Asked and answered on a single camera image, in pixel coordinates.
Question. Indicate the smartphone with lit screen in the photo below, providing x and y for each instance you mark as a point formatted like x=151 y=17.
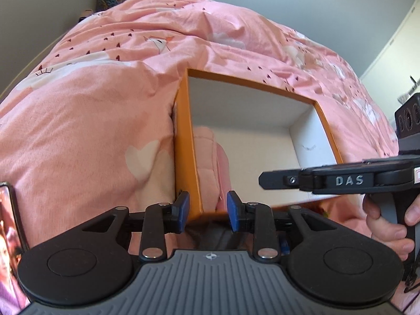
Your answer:
x=10 y=246

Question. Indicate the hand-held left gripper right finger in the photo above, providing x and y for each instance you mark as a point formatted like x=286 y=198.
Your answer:
x=233 y=215

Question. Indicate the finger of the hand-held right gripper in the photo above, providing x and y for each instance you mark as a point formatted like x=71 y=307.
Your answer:
x=279 y=180

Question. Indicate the dark cloth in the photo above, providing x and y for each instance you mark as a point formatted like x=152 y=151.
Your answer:
x=210 y=238

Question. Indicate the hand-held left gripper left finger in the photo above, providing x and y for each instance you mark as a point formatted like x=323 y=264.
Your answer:
x=182 y=210

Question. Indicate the person's right hand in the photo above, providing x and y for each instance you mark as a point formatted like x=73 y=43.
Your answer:
x=387 y=238

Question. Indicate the pink printed blanket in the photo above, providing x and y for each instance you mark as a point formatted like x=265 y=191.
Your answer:
x=98 y=105

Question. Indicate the pink padded pouch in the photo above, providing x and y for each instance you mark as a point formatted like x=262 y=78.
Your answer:
x=206 y=167

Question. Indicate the orange cardboard box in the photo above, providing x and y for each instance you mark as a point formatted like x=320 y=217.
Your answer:
x=187 y=157

